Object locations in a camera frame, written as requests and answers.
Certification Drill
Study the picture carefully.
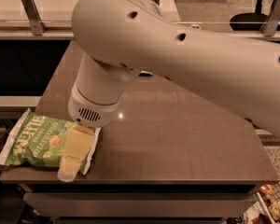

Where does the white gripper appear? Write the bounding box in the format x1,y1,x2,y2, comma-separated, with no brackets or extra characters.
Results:
57,84,119,182

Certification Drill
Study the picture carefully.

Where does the green jalapeno kettle chip bag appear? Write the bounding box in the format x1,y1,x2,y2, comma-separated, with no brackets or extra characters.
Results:
0,108,102,175

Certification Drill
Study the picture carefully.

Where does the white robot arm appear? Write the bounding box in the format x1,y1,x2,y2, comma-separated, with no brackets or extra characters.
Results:
68,0,280,138

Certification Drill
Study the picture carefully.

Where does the green dang chip bag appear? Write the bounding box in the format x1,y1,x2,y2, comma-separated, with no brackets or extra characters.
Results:
139,71,153,77

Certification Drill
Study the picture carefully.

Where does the black office chair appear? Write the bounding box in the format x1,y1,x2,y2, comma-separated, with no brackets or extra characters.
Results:
230,0,268,31

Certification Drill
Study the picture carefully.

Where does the left metal glass bracket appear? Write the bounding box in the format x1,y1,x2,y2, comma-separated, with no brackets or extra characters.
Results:
21,0,46,35

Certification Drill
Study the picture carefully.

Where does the wire basket with snacks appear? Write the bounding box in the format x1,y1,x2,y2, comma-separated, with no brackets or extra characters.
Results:
242,184,280,224

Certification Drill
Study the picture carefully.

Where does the right metal glass bracket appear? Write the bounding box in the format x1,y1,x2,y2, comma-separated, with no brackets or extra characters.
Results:
260,0,280,37

